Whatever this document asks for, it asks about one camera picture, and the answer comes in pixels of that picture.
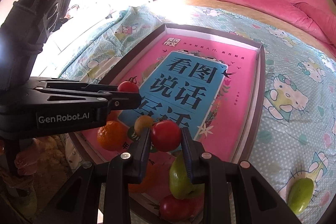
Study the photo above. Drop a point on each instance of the green oval fruit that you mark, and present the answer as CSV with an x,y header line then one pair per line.
x,y
300,195
178,182

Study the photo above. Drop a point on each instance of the orange mandarin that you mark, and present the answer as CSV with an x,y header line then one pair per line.
x,y
141,187
111,134
112,116

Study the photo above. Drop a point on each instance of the pink book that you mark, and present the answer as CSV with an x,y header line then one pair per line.
x,y
258,77
231,108

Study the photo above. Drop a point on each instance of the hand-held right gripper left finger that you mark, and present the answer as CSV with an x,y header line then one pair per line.
x,y
145,150

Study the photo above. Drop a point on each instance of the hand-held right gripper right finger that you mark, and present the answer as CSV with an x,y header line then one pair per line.
x,y
187,153

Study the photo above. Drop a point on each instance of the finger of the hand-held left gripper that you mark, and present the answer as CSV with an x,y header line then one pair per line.
x,y
78,86
123,102

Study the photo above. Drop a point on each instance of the cat print blanket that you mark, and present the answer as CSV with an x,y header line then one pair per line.
x,y
288,134

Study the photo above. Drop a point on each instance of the beige bed sheet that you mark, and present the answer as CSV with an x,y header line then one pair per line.
x,y
262,11

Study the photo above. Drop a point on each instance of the small yellow-brown fruit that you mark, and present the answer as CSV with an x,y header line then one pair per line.
x,y
143,124

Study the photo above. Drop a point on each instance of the person's left hand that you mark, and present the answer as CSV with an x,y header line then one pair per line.
x,y
25,162

